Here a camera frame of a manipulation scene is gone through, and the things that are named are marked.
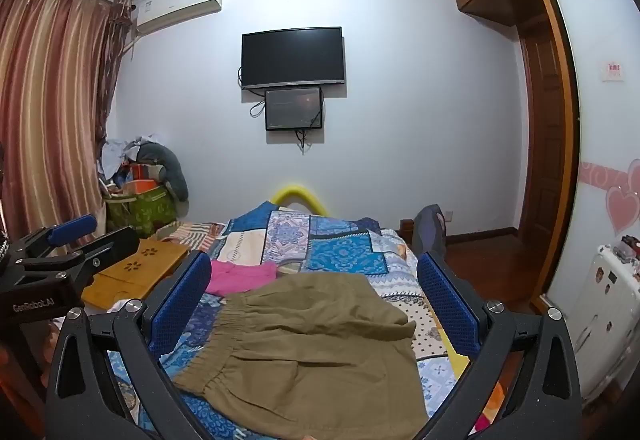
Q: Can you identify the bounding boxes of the striped brown curtain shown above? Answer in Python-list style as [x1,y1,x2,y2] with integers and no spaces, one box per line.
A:
[0,0,133,241]

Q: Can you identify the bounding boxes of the wooden lap desk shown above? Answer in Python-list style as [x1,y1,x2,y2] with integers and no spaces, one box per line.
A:
[81,237,193,313]

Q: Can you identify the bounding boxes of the white air conditioner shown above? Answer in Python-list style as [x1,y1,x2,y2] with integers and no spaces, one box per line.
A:
[132,0,223,35]

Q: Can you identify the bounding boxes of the brown wooden door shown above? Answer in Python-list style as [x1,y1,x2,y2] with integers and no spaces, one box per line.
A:
[517,0,583,316]

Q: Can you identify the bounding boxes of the frosted heart sliding door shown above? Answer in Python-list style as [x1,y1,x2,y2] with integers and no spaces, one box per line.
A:
[542,0,640,401]

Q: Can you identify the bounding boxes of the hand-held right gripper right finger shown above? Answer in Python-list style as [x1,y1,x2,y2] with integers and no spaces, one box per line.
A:
[416,251,583,440]

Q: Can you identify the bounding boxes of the black wall television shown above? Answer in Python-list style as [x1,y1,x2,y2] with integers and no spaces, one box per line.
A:
[241,26,346,90]

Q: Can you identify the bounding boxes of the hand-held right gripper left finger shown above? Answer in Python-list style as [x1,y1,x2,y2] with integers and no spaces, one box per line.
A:
[45,250,213,440]

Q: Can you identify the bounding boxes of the khaki pants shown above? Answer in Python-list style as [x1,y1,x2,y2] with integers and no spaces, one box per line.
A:
[172,272,431,440]

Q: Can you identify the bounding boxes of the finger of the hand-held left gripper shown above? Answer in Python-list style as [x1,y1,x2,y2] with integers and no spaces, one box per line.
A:
[6,214,98,263]
[20,226,142,288]

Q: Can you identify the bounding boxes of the pink folded cloth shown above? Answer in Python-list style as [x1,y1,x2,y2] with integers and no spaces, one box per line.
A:
[205,260,278,297]

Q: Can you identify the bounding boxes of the striped pink cloth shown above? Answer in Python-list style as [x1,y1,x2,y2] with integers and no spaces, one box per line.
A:
[156,221,227,247]

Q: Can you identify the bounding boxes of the blue patchwork quilt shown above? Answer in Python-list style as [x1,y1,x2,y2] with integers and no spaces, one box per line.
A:
[107,201,506,440]

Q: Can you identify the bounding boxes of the yellow foam tube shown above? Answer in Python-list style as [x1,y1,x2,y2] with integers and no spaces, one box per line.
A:
[270,185,331,217]

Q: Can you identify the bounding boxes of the small black wall monitor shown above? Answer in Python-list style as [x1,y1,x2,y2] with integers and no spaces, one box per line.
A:
[264,86,323,132]

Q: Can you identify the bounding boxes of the white stickered mini fridge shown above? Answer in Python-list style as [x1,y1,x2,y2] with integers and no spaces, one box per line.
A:
[570,235,640,402]

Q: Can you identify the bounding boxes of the green patterned bag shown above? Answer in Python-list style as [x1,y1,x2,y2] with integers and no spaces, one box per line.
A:
[104,187,177,239]

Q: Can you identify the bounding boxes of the grey plush toy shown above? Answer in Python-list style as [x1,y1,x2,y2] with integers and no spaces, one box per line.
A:
[135,140,191,202]

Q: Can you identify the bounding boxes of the blue white cloth pile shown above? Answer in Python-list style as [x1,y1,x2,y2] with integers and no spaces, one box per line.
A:
[97,132,162,182]

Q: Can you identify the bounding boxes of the red orange box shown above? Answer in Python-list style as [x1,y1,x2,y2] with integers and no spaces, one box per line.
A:
[126,162,168,195]

